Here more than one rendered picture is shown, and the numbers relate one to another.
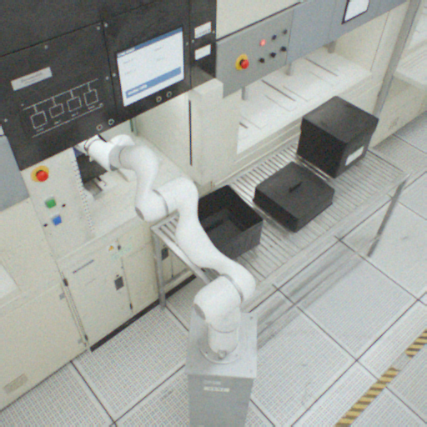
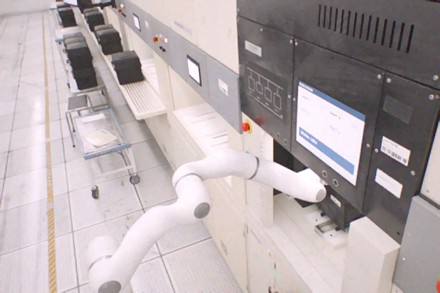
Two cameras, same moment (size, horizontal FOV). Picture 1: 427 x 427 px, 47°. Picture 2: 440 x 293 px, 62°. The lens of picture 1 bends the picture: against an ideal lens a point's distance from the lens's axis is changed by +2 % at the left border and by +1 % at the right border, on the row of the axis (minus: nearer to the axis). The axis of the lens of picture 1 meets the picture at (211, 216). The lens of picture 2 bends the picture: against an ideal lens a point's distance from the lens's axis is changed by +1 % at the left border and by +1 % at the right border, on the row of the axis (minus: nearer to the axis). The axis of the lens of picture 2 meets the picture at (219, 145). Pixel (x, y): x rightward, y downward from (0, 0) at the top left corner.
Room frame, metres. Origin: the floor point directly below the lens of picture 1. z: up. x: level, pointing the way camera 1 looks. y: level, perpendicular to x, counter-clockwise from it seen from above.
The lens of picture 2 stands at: (1.62, -0.72, 2.10)
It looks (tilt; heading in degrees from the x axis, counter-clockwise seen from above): 31 degrees down; 112
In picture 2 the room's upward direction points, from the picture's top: 5 degrees counter-clockwise
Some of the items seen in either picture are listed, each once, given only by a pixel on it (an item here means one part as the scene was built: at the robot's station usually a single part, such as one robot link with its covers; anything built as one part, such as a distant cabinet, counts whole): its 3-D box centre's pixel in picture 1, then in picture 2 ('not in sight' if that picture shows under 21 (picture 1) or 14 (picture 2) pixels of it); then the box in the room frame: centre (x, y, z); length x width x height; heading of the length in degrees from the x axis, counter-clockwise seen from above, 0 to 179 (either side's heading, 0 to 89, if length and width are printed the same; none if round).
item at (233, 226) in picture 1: (220, 226); not in sight; (1.43, -0.04, 0.85); 0.28 x 0.28 x 0.17; 37
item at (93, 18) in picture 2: not in sight; (95, 20); (-2.33, 4.30, 0.93); 0.30 x 0.28 x 0.26; 133
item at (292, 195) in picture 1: (293, 193); not in sight; (1.67, -0.41, 0.83); 0.29 x 0.29 x 0.13; 44
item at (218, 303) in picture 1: (218, 307); (108, 270); (0.87, -0.03, 1.07); 0.19 x 0.12 x 0.24; 131
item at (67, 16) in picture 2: not in sight; (67, 16); (-3.53, 5.06, 0.85); 0.30 x 0.28 x 0.26; 133
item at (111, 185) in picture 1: (87, 183); (337, 223); (1.63, 0.60, 0.89); 0.22 x 0.21 x 0.04; 42
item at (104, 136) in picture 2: not in sight; (100, 137); (-0.56, 1.71, 0.47); 0.31 x 0.23 x 0.02; 154
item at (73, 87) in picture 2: not in sight; (89, 93); (-1.79, 3.11, 0.24); 0.94 x 0.53 x 0.48; 132
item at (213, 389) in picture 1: (219, 379); not in sight; (0.90, -0.06, 0.38); 0.28 x 0.28 x 0.76; 87
